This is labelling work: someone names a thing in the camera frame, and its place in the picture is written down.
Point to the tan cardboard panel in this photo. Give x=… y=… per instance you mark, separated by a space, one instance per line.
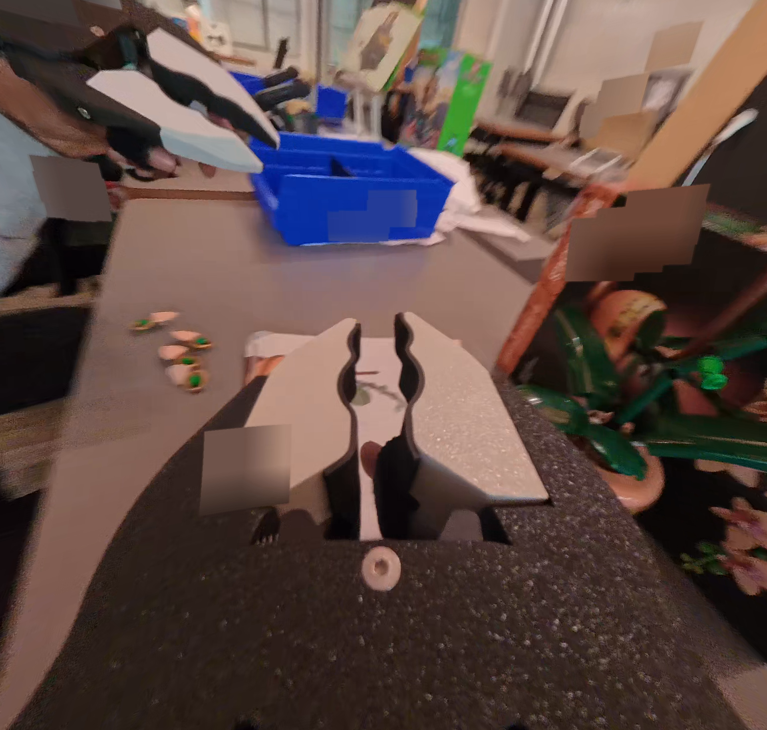
x=695 y=106

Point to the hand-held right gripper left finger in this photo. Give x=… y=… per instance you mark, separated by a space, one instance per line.
x=299 y=394

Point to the person's left hand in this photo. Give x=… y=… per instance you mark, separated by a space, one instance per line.
x=72 y=133

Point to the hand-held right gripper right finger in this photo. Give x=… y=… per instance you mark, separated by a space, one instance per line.
x=461 y=424

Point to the pale picture cardboard box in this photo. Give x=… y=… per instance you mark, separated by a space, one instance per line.
x=383 y=41

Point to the small blue plastic bin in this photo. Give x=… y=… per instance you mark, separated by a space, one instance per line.
x=332 y=104

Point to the white instruction booklet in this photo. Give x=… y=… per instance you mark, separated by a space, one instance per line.
x=383 y=358

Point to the large blue plastic bin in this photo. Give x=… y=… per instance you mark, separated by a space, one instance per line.
x=311 y=202

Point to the black orchid print box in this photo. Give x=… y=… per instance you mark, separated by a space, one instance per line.
x=599 y=346

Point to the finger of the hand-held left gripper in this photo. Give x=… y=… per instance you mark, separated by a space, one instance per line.
x=192 y=62
x=180 y=130

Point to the beige petal piece green stud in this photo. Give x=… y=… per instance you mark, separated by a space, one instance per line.
x=153 y=319
x=189 y=377
x=193 y=339
x=178 y=355

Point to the green toy box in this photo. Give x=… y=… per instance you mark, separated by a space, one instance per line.
x=467 y=100

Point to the white plastic bag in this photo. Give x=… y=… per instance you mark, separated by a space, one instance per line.
x=461 y=202

